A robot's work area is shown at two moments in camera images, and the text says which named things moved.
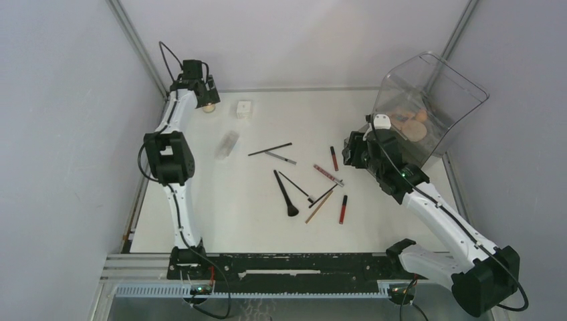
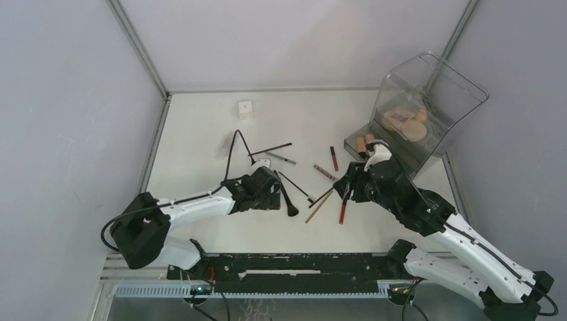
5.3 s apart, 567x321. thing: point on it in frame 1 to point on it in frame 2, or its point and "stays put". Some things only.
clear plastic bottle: x=227 y=144 stays put
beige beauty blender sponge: x=421 y=116 stays put
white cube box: x=244 y=110 stays put
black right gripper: x=356 y=142 to x=352 y=179
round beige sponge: x=414 y=130 stays put
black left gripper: x=210 y=96 to x=271 y=201
